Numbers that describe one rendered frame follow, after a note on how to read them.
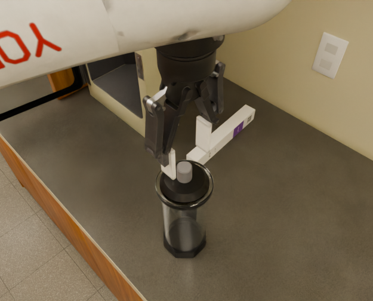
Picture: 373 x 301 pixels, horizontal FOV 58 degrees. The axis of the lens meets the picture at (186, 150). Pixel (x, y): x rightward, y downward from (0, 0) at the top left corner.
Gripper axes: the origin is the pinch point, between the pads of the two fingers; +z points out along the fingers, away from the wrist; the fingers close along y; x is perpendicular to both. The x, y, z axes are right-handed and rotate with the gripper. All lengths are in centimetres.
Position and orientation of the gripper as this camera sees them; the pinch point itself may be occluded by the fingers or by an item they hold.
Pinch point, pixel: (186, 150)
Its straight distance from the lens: 56.0
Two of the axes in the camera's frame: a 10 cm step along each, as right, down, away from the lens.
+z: 0.0, 6.6, 7.5
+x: 7.0, 5.3, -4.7
